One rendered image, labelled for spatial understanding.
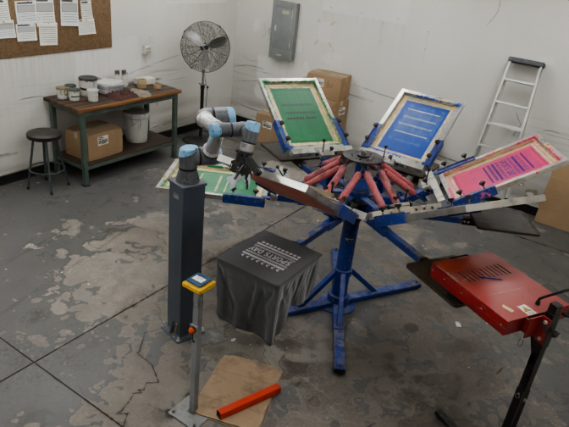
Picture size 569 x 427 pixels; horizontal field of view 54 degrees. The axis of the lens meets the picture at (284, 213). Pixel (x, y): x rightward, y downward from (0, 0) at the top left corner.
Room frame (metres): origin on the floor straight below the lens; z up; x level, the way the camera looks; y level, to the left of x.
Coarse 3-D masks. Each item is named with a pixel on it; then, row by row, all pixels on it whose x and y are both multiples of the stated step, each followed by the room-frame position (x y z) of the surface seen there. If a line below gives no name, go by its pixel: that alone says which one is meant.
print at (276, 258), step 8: (248, 248) 2.92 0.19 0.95; (256, 248) 2.93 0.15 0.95; (264, 248) 2.94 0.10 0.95; (272, 248) 2.95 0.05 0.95; (280, 248) 2.97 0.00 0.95; (248, 256) 2.83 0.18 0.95; (256, 256) 2.84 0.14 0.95; (264, 256) 2.85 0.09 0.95; (272, 256) 2.86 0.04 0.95; (280, 256) 2.87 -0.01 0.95; (288, 256) 2.88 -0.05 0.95; (296, 256) 2.90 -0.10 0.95; (264, 264) 2.76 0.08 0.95; (272, 264) 2.77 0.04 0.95; (280, 264) 2.78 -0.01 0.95; (288, 264) 2.79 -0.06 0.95
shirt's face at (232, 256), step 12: (252, 240) 3.03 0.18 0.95; (264, 240) 3.05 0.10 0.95; (276, 240) 3.07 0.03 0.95; (288, 240) 3.09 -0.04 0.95; (228, 252) 2.84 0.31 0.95; (300, 252) 2.94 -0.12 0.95; (312, 252) 2.96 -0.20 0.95; (240, 264) 2.73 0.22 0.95; (252, 264) 2.74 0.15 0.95; (300, 264) 2.80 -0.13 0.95; (264, 276) 2.63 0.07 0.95; (276, 276) 2.64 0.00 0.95; (288, 276) 2.66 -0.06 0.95
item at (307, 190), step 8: (224, 160) 2.83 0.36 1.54; (264, 176) 2.68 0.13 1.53; (272, 176) 2.67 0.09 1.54; (280, 176) 2.65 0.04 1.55; (288, 184) 2.61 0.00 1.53; (296, 184) 2.59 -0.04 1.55; (304, 184) 2.58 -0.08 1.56; (304, 192) 2.59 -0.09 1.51; (312, 192) 2.61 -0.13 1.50; (320, 200) 2.70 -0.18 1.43; (328, 200) 2.78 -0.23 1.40; (336, 208) 2.88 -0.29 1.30
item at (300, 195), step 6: (270, 180) 2.72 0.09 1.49; (282, 186) 2.77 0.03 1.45; (294, 192) 2.82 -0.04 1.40; (300, 192) 2.68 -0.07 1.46; (300, 198) 3.03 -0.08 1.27; (306, 198) 2.87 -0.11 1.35; (312, 198) 2.71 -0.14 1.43; (312, 204) 3.07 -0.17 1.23; (318, 204) 2.90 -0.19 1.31; (324, 210) 3.13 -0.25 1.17; (330, 210) 2.96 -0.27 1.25
